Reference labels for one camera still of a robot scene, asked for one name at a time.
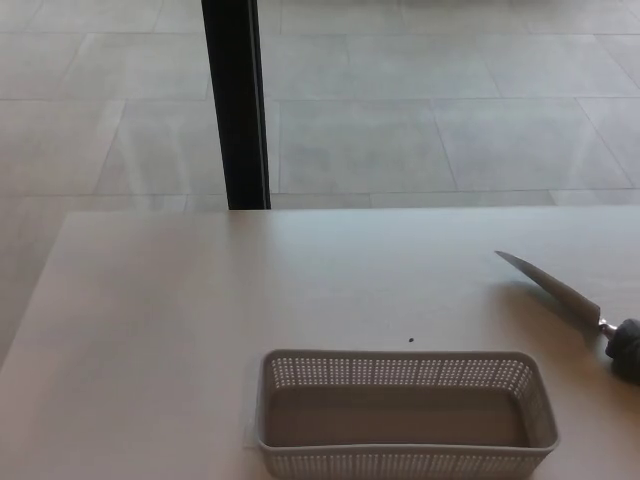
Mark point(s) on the black vertical post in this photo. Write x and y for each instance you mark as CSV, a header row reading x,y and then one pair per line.
x,y
240,100

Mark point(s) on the grey perforated plastic basket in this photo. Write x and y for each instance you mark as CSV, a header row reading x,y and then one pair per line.
x,y
400,460

